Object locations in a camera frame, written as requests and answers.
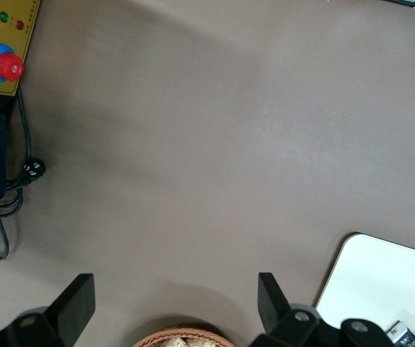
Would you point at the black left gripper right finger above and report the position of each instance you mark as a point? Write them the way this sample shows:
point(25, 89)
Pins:
point(276, 311)

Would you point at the small black snack box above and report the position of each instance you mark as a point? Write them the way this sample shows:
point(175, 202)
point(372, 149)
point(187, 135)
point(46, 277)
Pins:
point(404, 334)

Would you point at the round brown wicker basket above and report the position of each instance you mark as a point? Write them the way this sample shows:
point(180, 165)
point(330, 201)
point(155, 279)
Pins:
point(157, 334)

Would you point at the beige plastic tray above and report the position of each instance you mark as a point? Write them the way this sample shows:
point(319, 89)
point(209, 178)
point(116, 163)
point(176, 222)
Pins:
point(381, 282)

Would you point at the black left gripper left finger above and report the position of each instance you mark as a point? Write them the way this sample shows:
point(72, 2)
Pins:
point(73, 307)

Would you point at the clear wrapped peanut snack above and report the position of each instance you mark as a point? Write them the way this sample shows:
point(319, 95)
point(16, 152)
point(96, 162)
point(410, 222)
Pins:
point(173, 341)
point(204, 342)

